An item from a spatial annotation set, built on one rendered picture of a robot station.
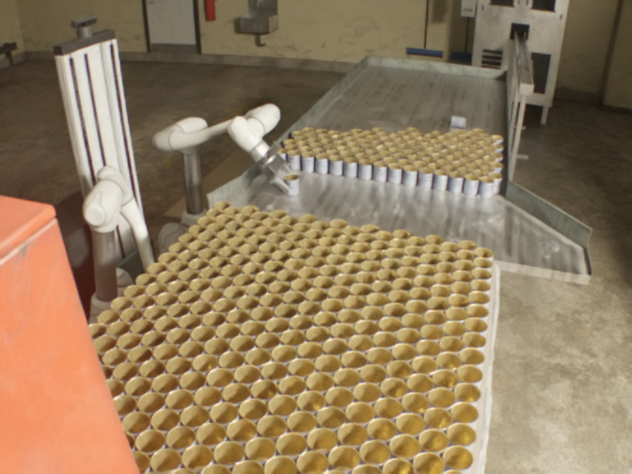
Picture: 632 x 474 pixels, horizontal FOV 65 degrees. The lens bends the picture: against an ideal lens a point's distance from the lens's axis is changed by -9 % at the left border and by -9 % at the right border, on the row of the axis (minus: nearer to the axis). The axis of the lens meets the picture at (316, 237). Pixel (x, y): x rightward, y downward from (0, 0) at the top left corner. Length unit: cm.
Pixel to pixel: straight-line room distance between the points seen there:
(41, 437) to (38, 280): 10
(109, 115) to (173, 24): 710
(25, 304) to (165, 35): 965
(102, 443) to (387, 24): 821
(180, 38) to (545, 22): 596
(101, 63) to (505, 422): 268
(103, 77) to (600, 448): 306
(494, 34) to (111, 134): 506
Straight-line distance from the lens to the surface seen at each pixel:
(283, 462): 122
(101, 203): 222
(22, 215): 32
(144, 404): 139
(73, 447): 39
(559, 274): 213
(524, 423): 298
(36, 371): 34
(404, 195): 246
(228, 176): 487
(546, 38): 688
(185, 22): 966
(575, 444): 299
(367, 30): 854
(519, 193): 248
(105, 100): 275
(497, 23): 683
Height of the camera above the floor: 220
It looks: 32 degrees down
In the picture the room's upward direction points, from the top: straight up
